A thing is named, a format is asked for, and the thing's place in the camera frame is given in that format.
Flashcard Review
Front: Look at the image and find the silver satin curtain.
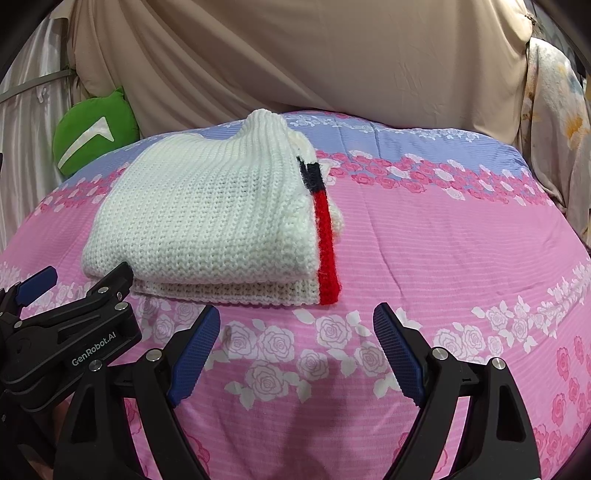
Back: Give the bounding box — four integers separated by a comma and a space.
0, 14, 79, 250

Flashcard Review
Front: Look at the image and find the pink floral blanket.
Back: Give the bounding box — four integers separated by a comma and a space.
0, 110, 591, 480

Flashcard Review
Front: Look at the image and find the beige curtain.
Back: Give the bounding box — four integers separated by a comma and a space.
69, 0, 536, 144

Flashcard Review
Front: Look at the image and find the grey metal rod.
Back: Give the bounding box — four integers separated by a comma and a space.
0, 68, 77, 101

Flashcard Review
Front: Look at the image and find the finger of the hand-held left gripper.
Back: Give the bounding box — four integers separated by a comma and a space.
0, 266, 59, 319
14, 261, 136, 325

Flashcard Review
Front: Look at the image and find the white red navy knit sweater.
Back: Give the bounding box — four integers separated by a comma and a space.
82, 108, 347, 308

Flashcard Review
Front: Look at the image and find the pale floral cloth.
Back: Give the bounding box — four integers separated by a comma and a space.
519, 37, 591, 250

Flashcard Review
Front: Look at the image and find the green pillow with white mark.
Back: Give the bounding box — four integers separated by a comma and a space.
52, 87, 140, 178

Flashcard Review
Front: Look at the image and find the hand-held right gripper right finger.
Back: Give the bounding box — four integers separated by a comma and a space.
373, 302, 542, 480

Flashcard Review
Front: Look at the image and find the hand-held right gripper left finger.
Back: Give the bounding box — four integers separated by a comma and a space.
53, 305, 221, 480

